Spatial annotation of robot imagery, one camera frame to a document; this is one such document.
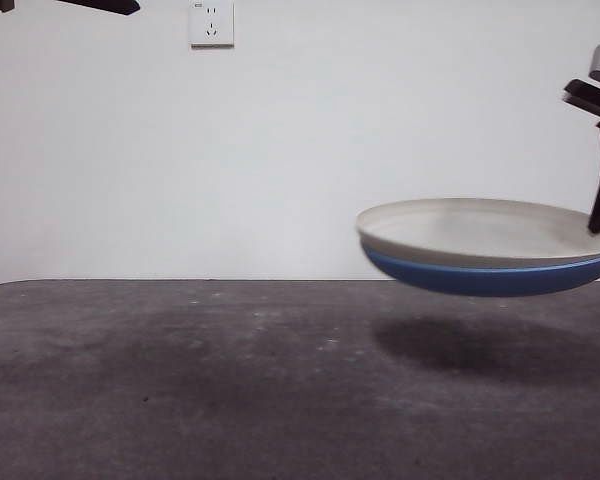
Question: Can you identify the blue round plate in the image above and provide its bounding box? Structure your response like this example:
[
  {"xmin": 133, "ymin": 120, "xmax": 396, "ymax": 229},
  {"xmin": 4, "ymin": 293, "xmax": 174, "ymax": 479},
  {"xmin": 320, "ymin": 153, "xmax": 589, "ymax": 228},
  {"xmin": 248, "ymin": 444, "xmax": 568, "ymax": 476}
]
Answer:
[{"xmin": 361, "ymin": 248, "xmax": 600, "ymax": 299}]

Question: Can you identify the white wall socket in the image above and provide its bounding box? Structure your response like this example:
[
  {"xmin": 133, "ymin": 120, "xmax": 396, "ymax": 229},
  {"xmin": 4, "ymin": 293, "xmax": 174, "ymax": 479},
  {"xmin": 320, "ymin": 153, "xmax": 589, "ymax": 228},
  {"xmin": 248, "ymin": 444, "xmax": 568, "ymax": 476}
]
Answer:
[{"xmin": 189, "ymin": 0, "xmax": 236, "ymax": 50}]

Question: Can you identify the white round plate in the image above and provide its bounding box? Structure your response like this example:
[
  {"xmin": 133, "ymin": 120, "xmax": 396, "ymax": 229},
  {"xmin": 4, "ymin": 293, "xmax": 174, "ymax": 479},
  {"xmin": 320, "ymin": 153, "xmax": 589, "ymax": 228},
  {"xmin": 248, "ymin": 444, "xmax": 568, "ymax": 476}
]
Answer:
[{"xmin": 355, "ymin": 198, "xmax": 600, "ymax": 272}]

